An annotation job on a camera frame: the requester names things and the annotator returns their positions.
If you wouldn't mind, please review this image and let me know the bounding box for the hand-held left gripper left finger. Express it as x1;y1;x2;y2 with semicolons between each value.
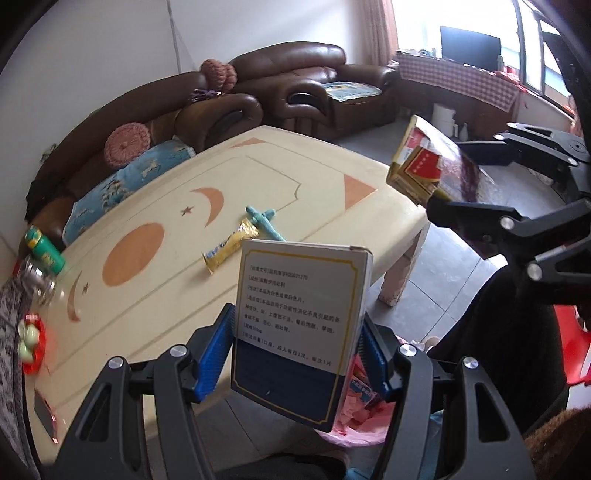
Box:
54;302;236;480

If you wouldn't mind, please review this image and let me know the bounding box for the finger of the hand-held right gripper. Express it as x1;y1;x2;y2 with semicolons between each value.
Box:
456;121;591;186
426;196;591;304

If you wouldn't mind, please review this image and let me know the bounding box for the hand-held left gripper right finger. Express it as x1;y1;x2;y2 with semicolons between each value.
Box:
358;313;540;480

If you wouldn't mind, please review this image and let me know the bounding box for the pink trash bag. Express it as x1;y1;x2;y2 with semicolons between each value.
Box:
330;355;407;446

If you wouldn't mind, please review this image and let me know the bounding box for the red gold carton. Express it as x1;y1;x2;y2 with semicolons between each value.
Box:
386;114;502;217

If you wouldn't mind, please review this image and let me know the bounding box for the blue white medicine box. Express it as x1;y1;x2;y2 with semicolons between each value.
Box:
229;237;374;433

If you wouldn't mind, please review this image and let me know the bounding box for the black monitor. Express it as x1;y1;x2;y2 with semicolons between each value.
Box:
440;25;502;70

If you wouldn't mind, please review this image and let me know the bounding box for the yellow snack wrapper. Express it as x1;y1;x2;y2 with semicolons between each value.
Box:
202;217;259;275

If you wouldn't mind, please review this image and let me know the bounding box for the person's dark clothing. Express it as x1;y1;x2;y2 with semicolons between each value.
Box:
429;263;571;444

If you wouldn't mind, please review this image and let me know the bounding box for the white bucket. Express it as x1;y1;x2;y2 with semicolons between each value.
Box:
431;104;455;134

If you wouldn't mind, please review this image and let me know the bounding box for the red checked tablecloth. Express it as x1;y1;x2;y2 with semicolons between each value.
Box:
397;51;522;114

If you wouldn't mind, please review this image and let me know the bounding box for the teal plastic toy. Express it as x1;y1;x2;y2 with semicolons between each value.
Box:
244;205;287;243

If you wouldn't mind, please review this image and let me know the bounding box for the cream coffee table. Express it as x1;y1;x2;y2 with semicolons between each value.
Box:
18;124;431;455

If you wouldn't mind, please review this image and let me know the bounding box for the small red tray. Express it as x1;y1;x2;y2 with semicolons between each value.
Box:
17;314;48;374

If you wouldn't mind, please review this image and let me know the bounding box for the black phone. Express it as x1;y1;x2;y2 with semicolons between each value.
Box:
33;388;60;441

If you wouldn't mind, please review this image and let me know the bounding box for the blue seat cloth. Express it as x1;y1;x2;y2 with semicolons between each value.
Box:
323;80;384;103

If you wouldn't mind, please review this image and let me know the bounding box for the pale green figurine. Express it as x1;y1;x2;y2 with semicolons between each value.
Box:
17;323;40;359

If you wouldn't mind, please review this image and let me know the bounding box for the glass jar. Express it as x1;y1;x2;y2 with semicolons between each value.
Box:
18;258;58;305

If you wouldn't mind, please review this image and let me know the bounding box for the brown curtain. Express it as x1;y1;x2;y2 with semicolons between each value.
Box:
365;0;400;68

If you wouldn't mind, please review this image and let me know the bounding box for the blue patterned cushion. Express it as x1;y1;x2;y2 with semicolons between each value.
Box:
62;137;198;245

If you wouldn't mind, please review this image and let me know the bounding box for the green bottle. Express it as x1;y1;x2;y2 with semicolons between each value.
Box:
24;225;66;275

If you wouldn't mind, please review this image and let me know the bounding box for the brown fuzzy cloth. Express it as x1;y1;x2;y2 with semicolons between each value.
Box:
524;408;591;480

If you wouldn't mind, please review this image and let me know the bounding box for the black white patterned cloth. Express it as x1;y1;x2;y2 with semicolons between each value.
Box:
0;277;33;462

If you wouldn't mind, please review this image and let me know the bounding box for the round pink cushion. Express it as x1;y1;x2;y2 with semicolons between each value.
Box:
104;122;152;169
200;58;238;93

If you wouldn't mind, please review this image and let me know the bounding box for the brown leather armchair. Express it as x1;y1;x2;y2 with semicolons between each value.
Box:
228;46;402;144

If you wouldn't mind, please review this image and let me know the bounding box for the brown leather sofa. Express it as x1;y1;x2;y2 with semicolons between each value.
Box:
25;69;264;250

